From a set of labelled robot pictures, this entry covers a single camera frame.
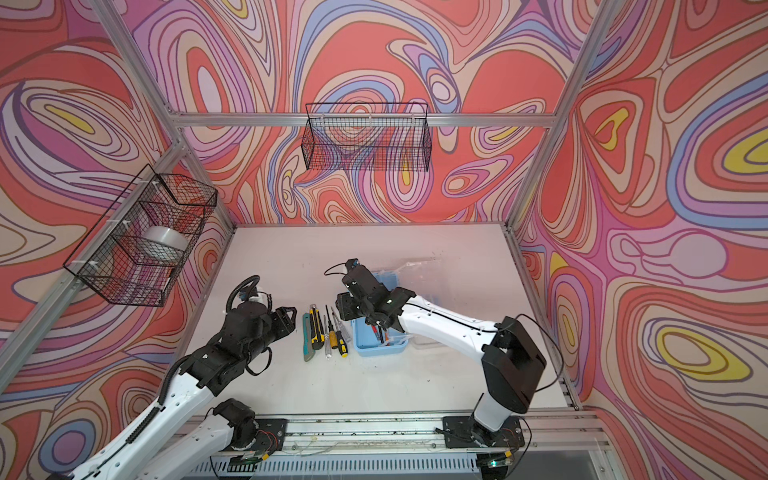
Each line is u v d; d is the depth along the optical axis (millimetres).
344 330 905
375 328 911
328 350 871
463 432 733
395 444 729
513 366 431
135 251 738
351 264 721
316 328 907
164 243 706
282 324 677
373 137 964
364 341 886
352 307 704
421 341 883
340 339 882
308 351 863
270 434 728
